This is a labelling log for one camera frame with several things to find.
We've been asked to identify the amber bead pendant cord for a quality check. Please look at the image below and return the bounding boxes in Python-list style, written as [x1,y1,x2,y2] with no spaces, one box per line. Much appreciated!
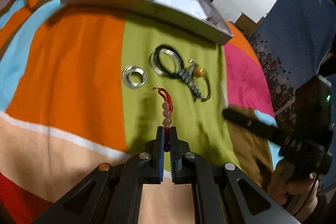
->
[187,58,212,102]

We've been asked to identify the small silver bangle rings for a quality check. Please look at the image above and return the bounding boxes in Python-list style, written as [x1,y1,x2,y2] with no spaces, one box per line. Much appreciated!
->
[121,64,148,89]

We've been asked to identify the black hair tie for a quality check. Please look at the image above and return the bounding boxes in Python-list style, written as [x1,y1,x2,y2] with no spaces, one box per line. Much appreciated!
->
[153,44,185,80]

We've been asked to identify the large silver bangle rings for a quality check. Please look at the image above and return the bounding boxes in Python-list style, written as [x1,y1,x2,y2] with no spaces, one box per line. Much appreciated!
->
[149,47,184,77]

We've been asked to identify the right hand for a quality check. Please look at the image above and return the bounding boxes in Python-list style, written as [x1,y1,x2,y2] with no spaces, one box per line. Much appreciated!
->
[267,161,318,222]

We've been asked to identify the blue starry hanging cloth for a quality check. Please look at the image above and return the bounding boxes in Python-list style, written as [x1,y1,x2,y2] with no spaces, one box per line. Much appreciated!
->
[249,0,335,130]

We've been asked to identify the colourful striped blanket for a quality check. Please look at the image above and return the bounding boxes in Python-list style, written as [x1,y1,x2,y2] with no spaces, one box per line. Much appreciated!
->
[1,0,276,223]

